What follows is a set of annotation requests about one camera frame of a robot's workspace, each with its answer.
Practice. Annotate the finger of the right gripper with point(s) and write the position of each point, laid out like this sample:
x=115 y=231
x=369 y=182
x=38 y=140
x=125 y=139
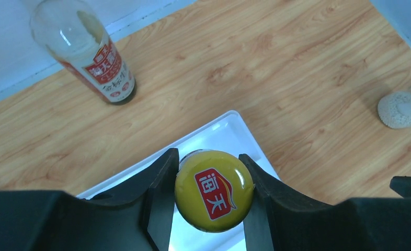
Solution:
x=401 y=185

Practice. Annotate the black cap soy sauce bottle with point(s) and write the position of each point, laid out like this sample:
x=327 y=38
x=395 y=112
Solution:
x=72 y=34

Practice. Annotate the yellow cap sauce bottle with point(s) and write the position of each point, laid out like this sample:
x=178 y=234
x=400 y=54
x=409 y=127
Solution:
x=214 y=190

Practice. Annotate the silver lid shaker jar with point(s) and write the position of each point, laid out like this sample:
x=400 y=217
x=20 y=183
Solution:
x=394 y=109

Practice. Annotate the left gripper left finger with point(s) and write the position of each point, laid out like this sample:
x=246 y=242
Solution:
x=136 y=214

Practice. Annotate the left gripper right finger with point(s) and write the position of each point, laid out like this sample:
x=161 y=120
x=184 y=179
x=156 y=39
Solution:
x=282 y=218

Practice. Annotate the white divided tray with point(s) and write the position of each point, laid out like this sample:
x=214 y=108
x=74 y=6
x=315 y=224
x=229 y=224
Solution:
x=227 y=133

